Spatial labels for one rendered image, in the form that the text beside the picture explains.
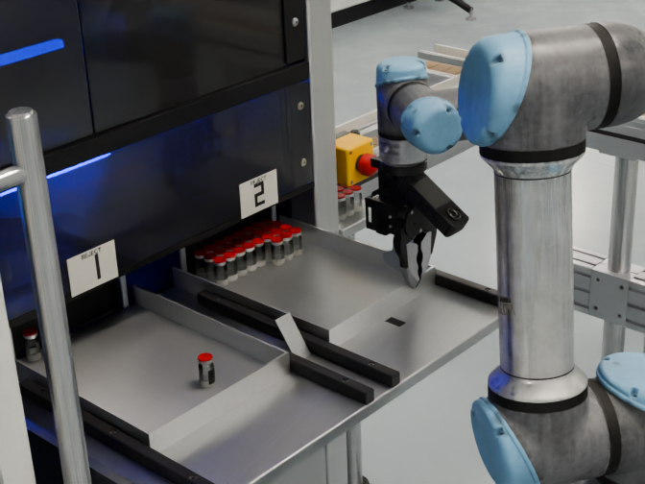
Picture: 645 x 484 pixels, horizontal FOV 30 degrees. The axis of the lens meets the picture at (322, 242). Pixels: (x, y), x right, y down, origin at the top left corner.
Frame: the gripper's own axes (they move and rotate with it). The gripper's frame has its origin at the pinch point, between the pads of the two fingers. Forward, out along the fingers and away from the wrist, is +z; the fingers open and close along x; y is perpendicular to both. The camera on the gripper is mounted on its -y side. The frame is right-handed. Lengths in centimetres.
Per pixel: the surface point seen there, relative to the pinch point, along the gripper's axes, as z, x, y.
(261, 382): 2.1, 34.0, 1.0
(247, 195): -11.7, 10.0, 26.7
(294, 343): 1.0, 24.6, 3.5
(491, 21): 89, -408, 271
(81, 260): -13, 43, 27
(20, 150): -54, 82, -26
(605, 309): 46, -84, 14
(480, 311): 3.8, -3.4, -9.6
